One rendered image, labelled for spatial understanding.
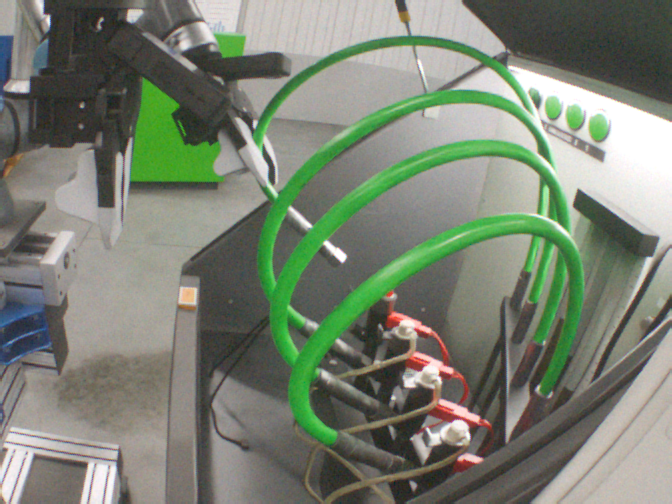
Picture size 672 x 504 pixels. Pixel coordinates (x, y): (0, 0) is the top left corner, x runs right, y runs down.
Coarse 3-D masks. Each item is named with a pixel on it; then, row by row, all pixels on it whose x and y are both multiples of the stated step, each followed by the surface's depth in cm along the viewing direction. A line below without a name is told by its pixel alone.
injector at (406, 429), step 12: (420, 372) 47; (420, 384) 46; (408, 396) 47; (420, 396) 46; (432, 396) 46; (408, 408) 47; (408, 420) 47; (420, 420) 47; (408, 432) 48; (396, 444) 50; (408, 444) 50
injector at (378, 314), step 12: (384, 300) 59; (372, 312) 60; (384, 312) 60; (372, 324) 61; (384, 324) 61; (360, 336) 62; (372, 336) 61; (372, 348) 63; (372, 360) 64; (360, 384) 65
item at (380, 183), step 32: (416, 160) 35; (448, 160) 36; (544, 160) 38; (352, 192) 36; (384, 192) 36; (320, 224) 37; (288, 288) 38; (544, 320) 46; (288, 352) 41; (320, 384) 43; (384, 416) 46
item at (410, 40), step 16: (352, 48) 53; (368, 48) 53; (384, 48) 53; (448, 48) 52; (464, 48) 52; (320, 64) 54; (496, 64) 52; (304, 80) 56; (512, 80) 53; (528, 96) 53; (272, 112) 57; (528, 112) 54; (256, 128) 58; (256, 144) 59; (272, 192) 62; (544, 192) 58; (544, 208) 59; (528, 256) 62; (528, 272) 63
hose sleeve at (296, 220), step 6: (288, 210) 62; (294, 210) 63; (288, 216) 62; (294, 216) 63; (300, 216) 63; (288, 222) 63; (294, 222) 63; (300, 222) 63; (306, 222) 63; (294, 228) 63; (300, 228) 63; (306, 228) 63; (300, 234) 64; (324, 246) 64; (330, 246) 64; (324, 252) 64; (330, 252) 64
